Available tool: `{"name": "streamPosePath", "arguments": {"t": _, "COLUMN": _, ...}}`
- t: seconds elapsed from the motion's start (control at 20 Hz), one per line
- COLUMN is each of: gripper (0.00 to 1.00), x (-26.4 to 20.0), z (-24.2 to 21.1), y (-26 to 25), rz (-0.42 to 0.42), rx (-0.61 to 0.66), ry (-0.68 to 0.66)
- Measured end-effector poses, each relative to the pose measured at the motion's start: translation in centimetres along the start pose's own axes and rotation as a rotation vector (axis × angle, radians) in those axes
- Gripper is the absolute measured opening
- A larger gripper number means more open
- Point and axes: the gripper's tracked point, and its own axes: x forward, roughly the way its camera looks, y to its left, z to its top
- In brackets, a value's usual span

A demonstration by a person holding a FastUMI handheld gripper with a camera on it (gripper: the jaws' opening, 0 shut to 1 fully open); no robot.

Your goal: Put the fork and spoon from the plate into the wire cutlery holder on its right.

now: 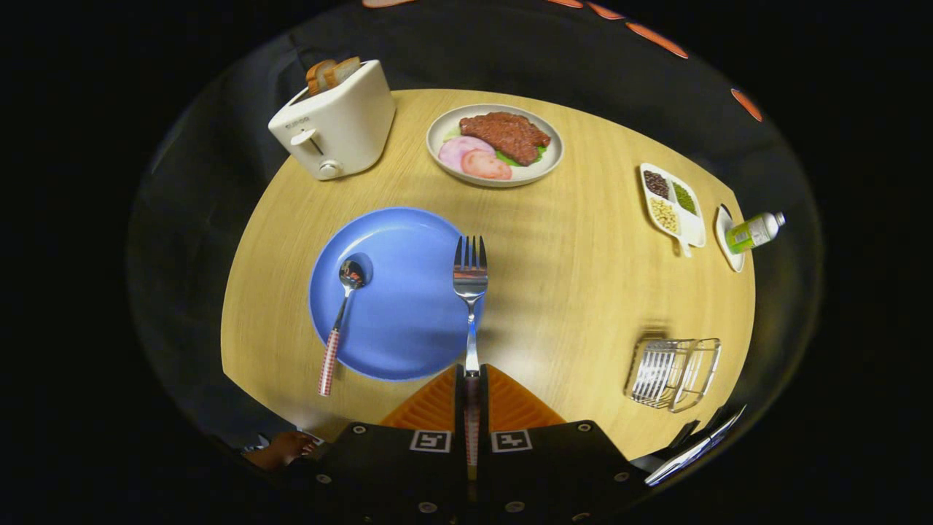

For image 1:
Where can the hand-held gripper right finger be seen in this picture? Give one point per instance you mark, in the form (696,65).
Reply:
(539,474)

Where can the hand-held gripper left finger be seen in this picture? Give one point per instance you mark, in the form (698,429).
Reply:
(408,474)

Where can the blue round plate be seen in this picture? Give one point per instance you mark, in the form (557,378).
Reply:
(408,306)

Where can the pile of yellow soybeans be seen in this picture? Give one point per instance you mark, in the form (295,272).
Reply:
(663,216)

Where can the white divided tray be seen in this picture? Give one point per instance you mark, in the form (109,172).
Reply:
(692,230)

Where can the small white saucer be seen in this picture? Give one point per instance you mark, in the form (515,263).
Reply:
(723,237)

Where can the red ham slice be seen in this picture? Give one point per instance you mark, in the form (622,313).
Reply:
(487,166)

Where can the pile of green beans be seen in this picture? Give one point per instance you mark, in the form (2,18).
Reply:
(684,197)

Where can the pile of dark red beans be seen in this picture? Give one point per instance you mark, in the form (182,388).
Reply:
(656,184)

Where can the green label metal bottle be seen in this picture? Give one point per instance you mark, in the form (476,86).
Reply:
(751,233)

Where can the green lettuce leaf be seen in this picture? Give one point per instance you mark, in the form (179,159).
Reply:
(541,152)

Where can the pale pink ham slice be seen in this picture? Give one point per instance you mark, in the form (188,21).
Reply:
(452,149)

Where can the brown steak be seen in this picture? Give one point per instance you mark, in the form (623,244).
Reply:
(506,135)

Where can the white oval food plate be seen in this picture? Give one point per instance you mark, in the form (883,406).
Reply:
(437,131)

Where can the white toaster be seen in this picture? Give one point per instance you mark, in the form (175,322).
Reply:
(342,124)

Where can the toasted bread slice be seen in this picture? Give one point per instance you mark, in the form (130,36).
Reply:
(344,69)
(318,73)

